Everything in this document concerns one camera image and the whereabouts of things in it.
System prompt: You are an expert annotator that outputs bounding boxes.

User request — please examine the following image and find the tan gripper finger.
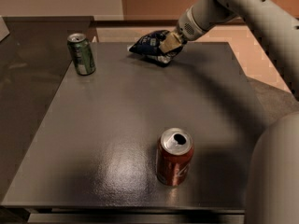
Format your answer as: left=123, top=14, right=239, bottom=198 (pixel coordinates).
left=159, top=31, right=183, bottom=53

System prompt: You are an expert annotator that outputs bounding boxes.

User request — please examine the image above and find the white paper sheet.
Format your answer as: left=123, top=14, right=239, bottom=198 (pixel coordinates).
left=0, top=16, right=9, bottom=42

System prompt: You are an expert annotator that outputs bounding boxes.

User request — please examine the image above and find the red soda can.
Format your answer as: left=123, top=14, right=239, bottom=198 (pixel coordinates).
left=156, top=128, right=194, bottom=187

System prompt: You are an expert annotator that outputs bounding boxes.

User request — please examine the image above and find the green soda can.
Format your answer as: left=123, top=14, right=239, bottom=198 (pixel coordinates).
left=67, top=33, right=95, bottom=76

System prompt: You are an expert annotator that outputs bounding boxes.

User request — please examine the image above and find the blue chip bag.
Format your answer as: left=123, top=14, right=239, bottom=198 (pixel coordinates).
left=128, top=30, right=182, bottom=67

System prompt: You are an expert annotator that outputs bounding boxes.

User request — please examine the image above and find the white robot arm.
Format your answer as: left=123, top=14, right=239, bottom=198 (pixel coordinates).
left=160, top=0, right=299, bottom=224

